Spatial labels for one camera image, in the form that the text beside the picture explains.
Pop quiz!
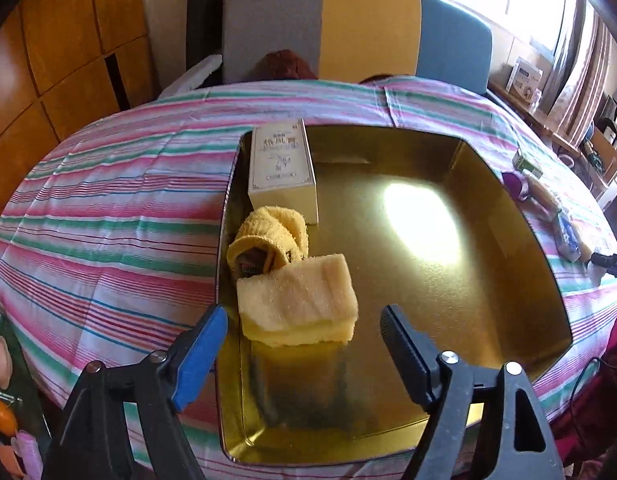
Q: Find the brown red cloth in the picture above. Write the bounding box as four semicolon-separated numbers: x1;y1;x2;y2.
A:
258;50;319;81

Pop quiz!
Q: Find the wooden side table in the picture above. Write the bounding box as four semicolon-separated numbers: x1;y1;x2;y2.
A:
489;77;617;196

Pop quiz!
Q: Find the wooden cabinet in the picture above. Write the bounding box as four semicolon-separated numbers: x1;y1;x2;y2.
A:
0;0;162;241

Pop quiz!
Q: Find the white blue box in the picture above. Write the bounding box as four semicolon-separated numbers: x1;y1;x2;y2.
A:
506;57;544;106

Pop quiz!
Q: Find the black cable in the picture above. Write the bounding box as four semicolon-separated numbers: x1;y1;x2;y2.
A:
571;357;614;441

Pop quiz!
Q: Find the gold metal tin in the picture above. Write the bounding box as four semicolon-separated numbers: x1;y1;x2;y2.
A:
216;125;574;466

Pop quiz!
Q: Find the open cardboard box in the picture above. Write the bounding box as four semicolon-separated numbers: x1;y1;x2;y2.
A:
583;127;617;181

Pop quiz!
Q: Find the striped tablecloth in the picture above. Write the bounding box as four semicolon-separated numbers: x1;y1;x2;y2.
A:
0;76;617;480

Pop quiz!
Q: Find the small green box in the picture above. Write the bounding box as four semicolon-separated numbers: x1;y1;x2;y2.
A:
513;149;544;179

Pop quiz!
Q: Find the purple round object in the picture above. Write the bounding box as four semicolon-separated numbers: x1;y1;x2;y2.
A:
503;171;530;202

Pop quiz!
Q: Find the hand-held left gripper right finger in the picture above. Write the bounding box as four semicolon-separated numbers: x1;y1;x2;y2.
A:
380;304;565;480

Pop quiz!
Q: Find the cream cardboard box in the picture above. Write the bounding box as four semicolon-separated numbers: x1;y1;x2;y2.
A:
247;119;320;226

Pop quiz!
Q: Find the blue white packet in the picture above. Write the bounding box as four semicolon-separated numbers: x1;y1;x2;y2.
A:
553;207;597;262

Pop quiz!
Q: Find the grey yellow blue chair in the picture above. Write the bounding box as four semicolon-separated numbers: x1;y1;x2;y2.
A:
222;0;493;96

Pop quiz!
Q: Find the rolled yellow towel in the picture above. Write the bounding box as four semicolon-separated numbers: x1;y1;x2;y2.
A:
227;206;312;278

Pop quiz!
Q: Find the striped curtain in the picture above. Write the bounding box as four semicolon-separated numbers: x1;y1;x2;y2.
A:
533;0;614;131

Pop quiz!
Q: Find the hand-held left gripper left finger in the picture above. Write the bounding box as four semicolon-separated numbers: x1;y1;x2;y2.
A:
41;304;230;480

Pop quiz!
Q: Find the white cloth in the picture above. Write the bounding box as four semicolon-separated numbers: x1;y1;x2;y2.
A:
161;55;224;98

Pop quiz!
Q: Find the yellow towel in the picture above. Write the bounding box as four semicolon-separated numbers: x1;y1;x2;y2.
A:
227;206;312;278
236;253;359;348

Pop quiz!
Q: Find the wooden brush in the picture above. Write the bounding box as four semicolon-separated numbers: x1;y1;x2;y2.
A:
523;176;562;221

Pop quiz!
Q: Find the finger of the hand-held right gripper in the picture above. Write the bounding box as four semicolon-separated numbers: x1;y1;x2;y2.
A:
589;251;617;281

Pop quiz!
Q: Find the pink purple toy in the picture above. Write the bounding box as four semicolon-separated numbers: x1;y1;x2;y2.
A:
8;430;44;480

